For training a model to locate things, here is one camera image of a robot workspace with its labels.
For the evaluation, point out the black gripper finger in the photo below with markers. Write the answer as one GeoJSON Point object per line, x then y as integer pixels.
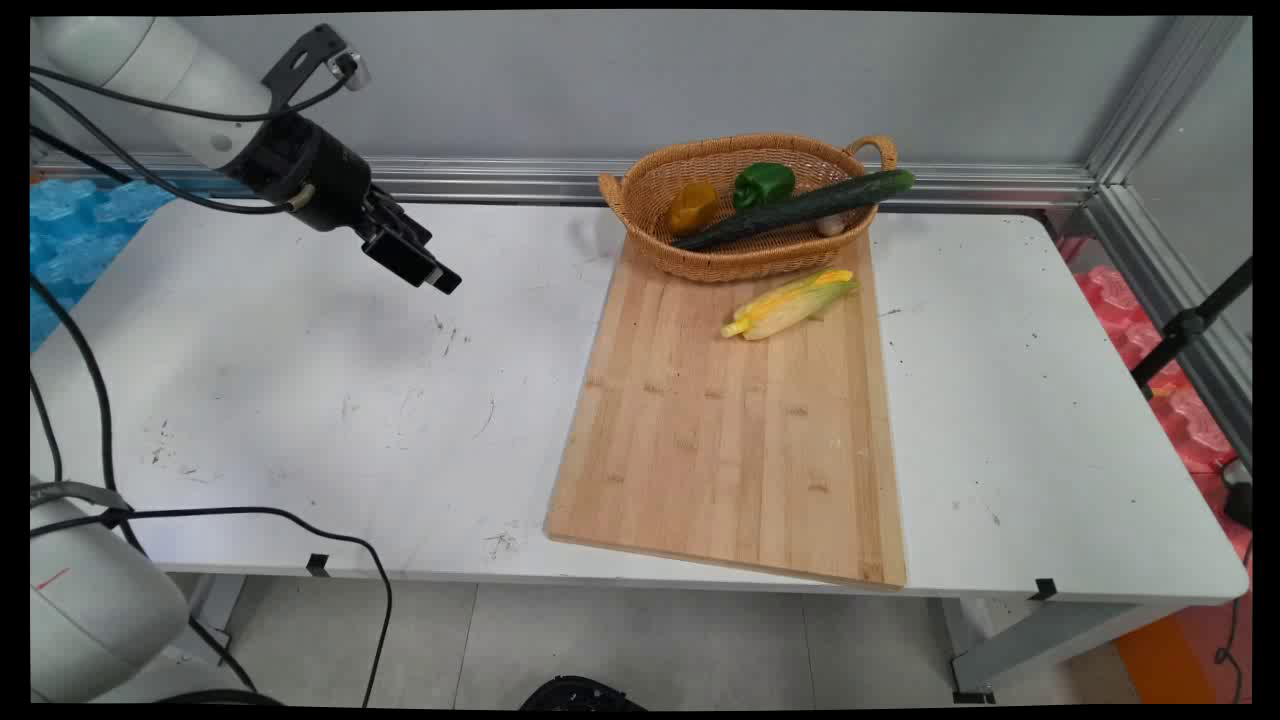
{"type": "Point", "coordinates": [410, 262]}
{"type": "Point", "coordinates": [400, 222]}

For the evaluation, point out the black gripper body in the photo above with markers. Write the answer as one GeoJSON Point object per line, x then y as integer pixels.
{"type": "Point", "coordinates": [310, 175]}

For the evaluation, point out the yellowish brown potato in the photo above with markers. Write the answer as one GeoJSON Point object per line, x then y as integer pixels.
{"type": "Point", "coordinates": [692, 208]}

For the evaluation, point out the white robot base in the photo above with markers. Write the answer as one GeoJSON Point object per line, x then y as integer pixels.
{"type": "Point", "coordinates": [95, 610]}

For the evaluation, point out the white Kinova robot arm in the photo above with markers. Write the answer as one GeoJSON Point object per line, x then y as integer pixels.
{"type": "Point", "coordinates": [130, 60]}

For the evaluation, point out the blue foam mat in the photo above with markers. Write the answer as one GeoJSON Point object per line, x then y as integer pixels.
{"type": "Point", "coordinates": [75, 240]}

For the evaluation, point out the black table edge clip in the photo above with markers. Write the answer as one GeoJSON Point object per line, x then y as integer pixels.
{"type": "Point", "coordinates": [1043, 589]}
{"type": "Point", "coordinates": [317, 565]}

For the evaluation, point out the woven wicker basket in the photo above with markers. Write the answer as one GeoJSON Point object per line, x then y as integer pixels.
{"type": "Point", "coordinates": [740, 262]}

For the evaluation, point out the green bell pepper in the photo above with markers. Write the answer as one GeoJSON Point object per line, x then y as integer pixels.
{"type": "Point", "coordinates": [765, 185]}

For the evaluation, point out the wooden cutting board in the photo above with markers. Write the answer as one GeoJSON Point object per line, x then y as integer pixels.
{"type": "Point", "coordinates": [730, 450]}

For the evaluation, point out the yellow corn cob with husk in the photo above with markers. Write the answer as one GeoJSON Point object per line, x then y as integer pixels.
{"type": "Point", "coordinates": [790, 305]}

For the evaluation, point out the dark green cucumber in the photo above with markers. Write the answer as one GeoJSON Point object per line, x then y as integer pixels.
{"type": "Point", "coordinates": [800, 208]}

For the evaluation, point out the black round floor object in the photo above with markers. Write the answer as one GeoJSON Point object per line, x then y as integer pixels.
{"type": "Point", "coordinates": [580, 695]}

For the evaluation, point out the grey table leg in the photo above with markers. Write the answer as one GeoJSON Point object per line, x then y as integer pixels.
{"type": "Point", "coordinates": [1040, 640]}

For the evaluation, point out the black tripod stand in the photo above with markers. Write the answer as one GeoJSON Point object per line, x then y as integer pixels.
{"type": "Point", "coordinates": [1185, 325]}

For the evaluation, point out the red foam mat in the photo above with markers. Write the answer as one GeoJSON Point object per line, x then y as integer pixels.
{"type": "Point", "coordinates": [1190, 420]}

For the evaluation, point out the black power adapter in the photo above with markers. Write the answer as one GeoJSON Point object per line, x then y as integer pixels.
{"type": "Point", "coordinates": [1240, 500]}

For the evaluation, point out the horizontal aluminium frame rail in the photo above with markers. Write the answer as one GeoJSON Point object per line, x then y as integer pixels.
{"type": "Point", "coordinates": [500, 180]}

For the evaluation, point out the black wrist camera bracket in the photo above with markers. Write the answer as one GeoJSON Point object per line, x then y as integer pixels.
{"type": "Point", "coordinates": [305, 60]}

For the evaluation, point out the slanted aluminium frame post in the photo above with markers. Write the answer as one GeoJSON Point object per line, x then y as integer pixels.
{"type": "Point", "coordinates": [1150, 110]}

